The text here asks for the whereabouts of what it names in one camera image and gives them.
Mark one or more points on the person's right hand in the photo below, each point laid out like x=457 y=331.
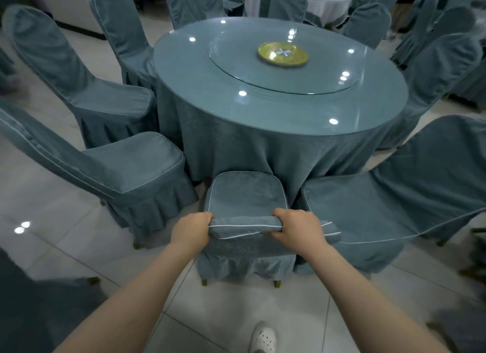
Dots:
x=302 y=231

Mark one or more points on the person's left hand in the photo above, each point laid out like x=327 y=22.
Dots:
x=190 y=231

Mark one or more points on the person's right thumb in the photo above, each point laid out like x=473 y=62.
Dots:
x=280 y=231

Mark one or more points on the person's left fingers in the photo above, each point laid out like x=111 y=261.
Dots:
x=205 y=217

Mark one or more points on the blue-grey covered dining chair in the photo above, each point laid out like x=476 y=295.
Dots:
x=38 y=311
x=398 y=189
x=125 y=166
x=366 y=24
x=287 y=3
x=68 y=75
x=436 y=72
x=186 y=3
x=243 y=197
x=463 y=332
x=121 y=26

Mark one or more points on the person's left forearm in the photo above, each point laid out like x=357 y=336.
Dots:
x=133 y=303

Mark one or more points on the person's right forearm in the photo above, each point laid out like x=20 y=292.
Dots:
x=364 y=307

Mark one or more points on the blue-grey round tablecloth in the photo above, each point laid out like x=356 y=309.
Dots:
x=243 y=151

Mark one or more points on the person's white clog shoe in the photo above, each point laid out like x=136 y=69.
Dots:
x=262 y=338

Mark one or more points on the round glass table cover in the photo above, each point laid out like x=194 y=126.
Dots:
x=212 y=98

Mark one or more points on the round glass turntable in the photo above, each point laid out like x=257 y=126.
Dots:
x=243 y=68

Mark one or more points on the gold turntable base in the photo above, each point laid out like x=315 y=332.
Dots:
x=283 y=54

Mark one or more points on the cluster of blue-grey banquet chairs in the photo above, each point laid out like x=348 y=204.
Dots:
x=425 y=18

